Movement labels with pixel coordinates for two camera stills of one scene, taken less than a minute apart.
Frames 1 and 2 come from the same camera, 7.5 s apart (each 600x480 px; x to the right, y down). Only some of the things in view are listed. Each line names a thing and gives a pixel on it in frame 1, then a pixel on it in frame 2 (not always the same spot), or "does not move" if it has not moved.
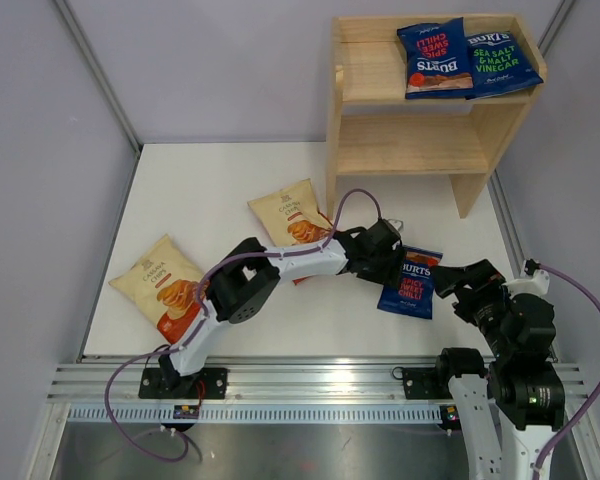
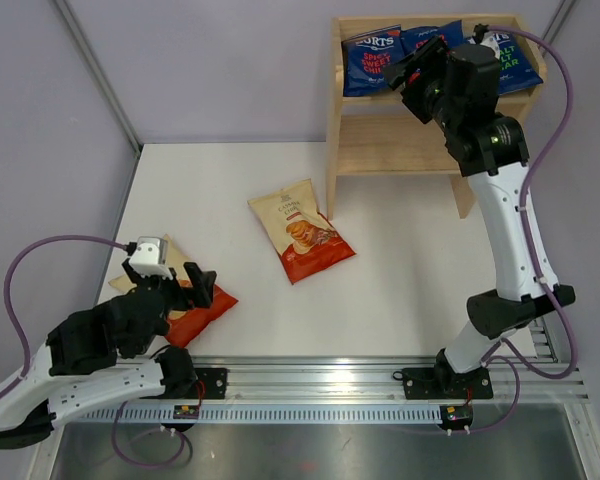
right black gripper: (447, 278) to (432, 60)
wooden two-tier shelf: (373, 128) does not move
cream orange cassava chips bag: (290, 217) does not move
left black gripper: (390, 274) to (203, 282)
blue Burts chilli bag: (414, 294) to (366, 59)
